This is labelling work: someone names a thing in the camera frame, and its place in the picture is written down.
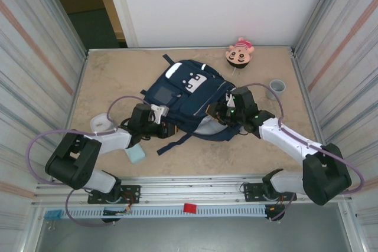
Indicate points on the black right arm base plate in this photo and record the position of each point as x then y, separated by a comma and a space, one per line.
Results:
251, 191

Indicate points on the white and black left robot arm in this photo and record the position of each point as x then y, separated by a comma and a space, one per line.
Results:
74, 157

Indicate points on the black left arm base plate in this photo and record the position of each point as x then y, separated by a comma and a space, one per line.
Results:
131, 193

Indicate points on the blue binder clip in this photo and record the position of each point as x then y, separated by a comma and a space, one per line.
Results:
53, 213

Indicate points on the aluminium rail frame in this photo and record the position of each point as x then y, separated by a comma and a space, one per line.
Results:
192, 188

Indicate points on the red block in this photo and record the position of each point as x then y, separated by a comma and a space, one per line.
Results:
190, 208

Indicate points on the plush doll head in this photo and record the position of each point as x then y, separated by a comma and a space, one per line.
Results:
239, 55

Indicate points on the white door frame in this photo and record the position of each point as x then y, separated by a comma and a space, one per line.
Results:
118, 7

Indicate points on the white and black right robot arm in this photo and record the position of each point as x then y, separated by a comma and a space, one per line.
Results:
325, 175

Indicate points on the grey cup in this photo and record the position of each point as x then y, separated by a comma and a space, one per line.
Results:
276, 89

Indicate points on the navy blue backpack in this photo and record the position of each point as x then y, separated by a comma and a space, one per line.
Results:
189, 101

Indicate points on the aluminium frame post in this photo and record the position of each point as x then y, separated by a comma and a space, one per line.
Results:
314, 10
63, 11

